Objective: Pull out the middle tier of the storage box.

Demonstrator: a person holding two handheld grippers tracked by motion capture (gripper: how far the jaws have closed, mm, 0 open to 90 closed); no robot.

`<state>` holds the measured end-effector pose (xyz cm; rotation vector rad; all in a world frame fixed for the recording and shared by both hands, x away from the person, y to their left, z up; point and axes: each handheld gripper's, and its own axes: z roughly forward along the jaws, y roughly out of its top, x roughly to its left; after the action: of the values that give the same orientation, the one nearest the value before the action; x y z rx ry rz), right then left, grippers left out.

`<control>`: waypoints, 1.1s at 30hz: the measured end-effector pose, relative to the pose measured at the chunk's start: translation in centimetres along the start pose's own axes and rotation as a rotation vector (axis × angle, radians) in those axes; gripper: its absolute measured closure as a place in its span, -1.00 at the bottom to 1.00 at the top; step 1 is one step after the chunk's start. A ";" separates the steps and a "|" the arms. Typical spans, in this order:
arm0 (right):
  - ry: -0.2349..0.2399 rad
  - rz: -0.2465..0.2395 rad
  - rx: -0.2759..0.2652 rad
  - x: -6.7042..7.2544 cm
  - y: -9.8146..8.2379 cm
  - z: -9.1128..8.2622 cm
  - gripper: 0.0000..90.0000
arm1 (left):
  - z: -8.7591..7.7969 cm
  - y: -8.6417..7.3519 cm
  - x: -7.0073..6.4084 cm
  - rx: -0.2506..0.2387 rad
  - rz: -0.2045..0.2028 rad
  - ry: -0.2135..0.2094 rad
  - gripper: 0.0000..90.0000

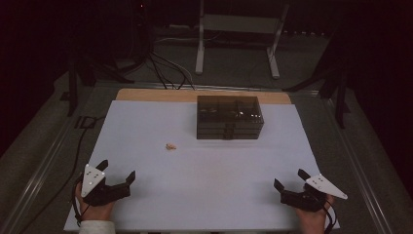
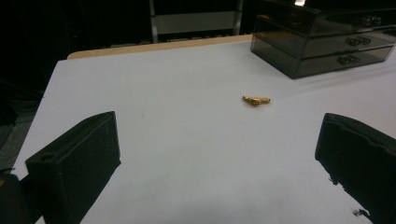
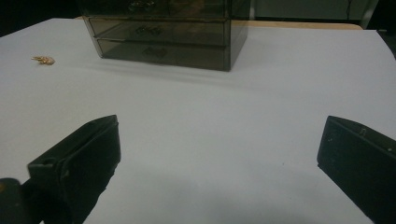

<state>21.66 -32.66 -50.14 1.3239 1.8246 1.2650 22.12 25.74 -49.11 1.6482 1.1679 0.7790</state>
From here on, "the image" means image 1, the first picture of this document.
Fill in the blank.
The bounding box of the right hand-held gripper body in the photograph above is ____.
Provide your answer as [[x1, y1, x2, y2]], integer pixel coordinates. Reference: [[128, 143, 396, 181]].
[[280, 174, 349, 214]]

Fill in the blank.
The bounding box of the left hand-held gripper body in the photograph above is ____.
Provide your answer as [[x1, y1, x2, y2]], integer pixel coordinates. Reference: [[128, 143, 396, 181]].
[[76, 163, 132, 208]]

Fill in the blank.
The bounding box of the transparent drawer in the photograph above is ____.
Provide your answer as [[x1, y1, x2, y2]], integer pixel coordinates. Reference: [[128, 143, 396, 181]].
[[197, 133, 261, 140]]

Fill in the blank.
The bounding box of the dark transparent drawer box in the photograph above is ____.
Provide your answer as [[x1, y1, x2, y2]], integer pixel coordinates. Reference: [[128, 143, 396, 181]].
[[196, 95, 265, 140]]

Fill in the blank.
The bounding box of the person's left hand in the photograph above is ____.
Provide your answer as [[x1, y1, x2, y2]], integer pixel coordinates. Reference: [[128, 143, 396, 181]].
[[74, 181, 115, 223]]

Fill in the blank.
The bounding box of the person's right hand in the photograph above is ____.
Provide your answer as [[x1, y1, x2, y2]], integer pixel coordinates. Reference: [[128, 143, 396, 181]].
[[294, 193, 336, 234]]

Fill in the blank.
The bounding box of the white table mat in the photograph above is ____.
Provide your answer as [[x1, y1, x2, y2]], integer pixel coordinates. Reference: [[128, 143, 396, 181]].
[[63, 99, 341, 233]]

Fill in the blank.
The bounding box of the black stand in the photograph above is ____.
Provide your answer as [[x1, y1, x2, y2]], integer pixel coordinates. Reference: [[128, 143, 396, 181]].
[[282, 30, 353, 130], [59, 55, 136, 118]]

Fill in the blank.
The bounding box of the white metal stand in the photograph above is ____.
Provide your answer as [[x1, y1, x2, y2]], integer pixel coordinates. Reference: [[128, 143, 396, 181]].
[[194, 0, 291, 80]]

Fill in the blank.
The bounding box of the left hand-held gripper cable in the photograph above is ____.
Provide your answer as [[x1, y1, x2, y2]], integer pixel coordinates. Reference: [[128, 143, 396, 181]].
[[71, 176, 90, 227]]

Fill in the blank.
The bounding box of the hand-held gripper cable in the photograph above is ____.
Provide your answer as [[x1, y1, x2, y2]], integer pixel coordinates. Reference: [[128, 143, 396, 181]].
[[71, 176, 90, 227], [318, 193, 338, 234]]

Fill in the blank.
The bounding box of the long black floor cable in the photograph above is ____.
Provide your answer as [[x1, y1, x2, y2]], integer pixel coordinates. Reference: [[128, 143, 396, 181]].
[[19, 115, 107, 234]]

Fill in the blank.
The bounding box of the right hand-held gripper cable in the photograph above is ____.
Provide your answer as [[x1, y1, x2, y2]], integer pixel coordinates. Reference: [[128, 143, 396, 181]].
[[318, 193, 338, 234]]

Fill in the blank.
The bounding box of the metal floor rail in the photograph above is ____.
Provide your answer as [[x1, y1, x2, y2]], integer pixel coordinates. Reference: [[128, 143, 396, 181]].
[[0, 117, 75, 234], [322, 97, 394, 234]]

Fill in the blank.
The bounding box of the black cable bundle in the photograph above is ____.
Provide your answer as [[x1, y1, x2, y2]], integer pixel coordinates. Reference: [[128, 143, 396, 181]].
[[146, 51, 197, 91]]

